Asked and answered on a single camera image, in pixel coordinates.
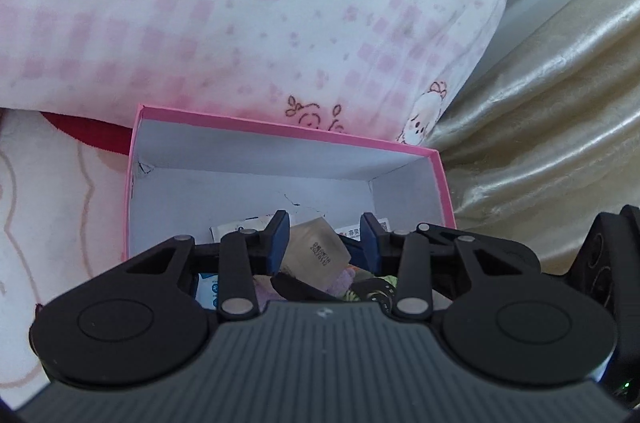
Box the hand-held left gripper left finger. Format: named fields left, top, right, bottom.
left=112, top=210, right=291, bottom=320

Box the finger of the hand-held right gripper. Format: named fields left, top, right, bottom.
left=417, top=223, right=542, bottom=274

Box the pink cardboard box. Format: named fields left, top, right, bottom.
left=121, top=104, right=458, bottom=261

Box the blue tissue packet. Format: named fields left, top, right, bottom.
left=194, top=272, right=221, bottom=311

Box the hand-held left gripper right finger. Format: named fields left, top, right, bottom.
left=361, top=212, right=541, bottom=319

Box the bear printed blanket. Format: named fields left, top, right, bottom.
left=0, top=108, right=136, bottom=404

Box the beige foundation bottle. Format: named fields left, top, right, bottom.
left=280, top=217, right=351, bottom=289

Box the purple plush toy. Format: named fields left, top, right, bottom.
left=252, top=268, right=358, bottom=303

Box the white wet wipes packet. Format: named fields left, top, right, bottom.
left=209, top=215, right=273, bottom=244

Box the pink checked pillow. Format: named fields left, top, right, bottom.
left=0, top=0, right=509, bottom=144

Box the gold curtain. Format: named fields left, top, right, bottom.
left=425, top=0, right=640, bottom=274

